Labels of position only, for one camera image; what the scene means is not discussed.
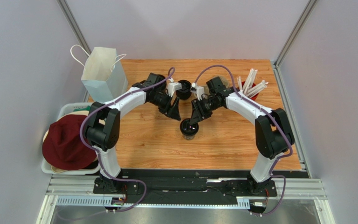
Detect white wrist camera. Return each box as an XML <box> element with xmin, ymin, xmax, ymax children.
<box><xmin>190</xmin><ymin>83</ymin><xmax>205</xmax><ymax>100</ymax></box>
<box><xmin>166</xmin><ymin>78</ymin><xmax>182</xmax><ymax>97</ymax></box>

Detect white paper bag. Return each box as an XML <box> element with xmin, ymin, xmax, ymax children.
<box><xmin>70</xmin><ymin>44</ymin><xmax>128</xmax><ymax>103</ymax></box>

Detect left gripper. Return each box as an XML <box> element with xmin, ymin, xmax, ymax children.
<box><xmin>149</xmin><ymin>92</ymin><xmax>181</xmax><ymax>122</ymax></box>

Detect green item in bin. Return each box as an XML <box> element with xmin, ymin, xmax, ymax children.
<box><xmin>73</xmin><ymin>105</ymin><xmax>90</xmax><ymax>112</ymax></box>

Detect black lidded coffee cup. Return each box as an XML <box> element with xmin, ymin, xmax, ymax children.
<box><xmin>175</xmin><ymin>80</ymin><xmax>192</xmax><ymax>100</ymax></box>

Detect bottom pulp cup carrier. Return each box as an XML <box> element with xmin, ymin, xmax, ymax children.
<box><xmin>219</xmin><ymin>76</ymin><xmax>231</xmax><ymax>88</ymax></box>

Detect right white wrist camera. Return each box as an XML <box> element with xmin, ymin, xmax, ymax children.
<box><xmin>190</xmin><ymin>83</ymin><xmax>205</xmax><ymax>100</ymax></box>

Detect white wrapped straws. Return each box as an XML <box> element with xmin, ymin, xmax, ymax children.
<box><xmin>237</xmin><ymin>69</ymin><xmax>269</xmax><ymax>99</ymax></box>

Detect separated black cup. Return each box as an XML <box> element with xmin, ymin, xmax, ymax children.
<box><xmin>179</xmin><ymin>119</ymin><xmax>199</xmax><ymax>140</ymax></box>

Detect beige round plate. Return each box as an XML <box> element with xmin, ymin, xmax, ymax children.
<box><xmin>42</xmin><ymin>112</ymin><xmax>105</xmax><ymax>174</ymax></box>

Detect maroon cloth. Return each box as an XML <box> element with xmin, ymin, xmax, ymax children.
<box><xmin>41</xmin><ymin>115</ymin><xmax>101</xmax><ymax>171</ymax></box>

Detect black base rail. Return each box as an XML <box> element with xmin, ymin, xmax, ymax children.
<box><xmin>92</xmin><ymin>168</ymin><xmax>310</xmax><ymax>210</ymax></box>

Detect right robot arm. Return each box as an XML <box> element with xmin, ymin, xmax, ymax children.
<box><xmin>189</xmin><ymin>77</ymin><xmax>294</xmax><ymax>195</ymax></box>

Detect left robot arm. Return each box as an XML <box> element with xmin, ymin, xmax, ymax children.
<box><xmin>80</xmin><ymin>69</ymin><xmax>183</xmax><ymax>194</ymax></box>

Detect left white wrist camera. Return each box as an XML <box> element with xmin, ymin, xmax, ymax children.
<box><xmin>166</xmin><ymin>78</ymin><xmax>182</xmax><ymax>97</ymax></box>

